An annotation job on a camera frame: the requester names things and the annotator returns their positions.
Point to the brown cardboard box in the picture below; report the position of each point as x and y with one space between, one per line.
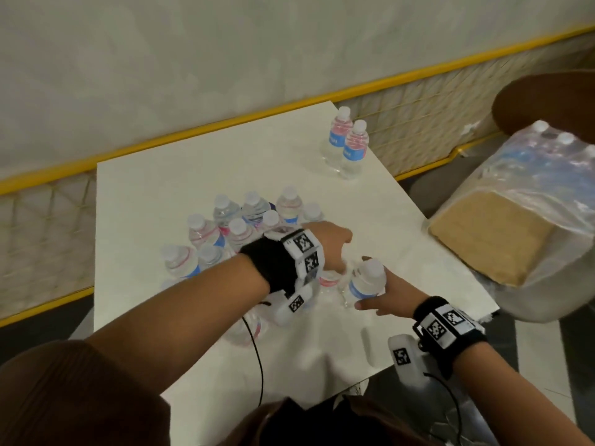
492 236

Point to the cluster of water bottles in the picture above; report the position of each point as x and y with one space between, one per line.
204 236

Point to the group of clear water bottles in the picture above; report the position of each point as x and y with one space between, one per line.
553 167

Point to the person's right forearm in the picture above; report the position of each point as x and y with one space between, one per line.
511 404

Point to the brown sweater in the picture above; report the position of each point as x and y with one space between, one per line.
69 399

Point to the brown chair backrest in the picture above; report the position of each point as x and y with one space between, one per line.
548 106

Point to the person's right hand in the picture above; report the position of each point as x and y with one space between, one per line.
400 292

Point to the black garment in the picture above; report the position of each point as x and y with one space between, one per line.
316 427

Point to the white table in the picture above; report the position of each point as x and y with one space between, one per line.
162 181

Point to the black wristband with markers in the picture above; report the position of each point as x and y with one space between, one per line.
460 343
269 264

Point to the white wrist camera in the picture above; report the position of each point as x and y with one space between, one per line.
409 362
290 306

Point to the white shoe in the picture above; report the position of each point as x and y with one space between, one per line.
359 388

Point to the person's left hand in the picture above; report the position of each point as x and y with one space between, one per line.
332 239

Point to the person's left forearm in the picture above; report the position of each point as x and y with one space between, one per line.
186 315

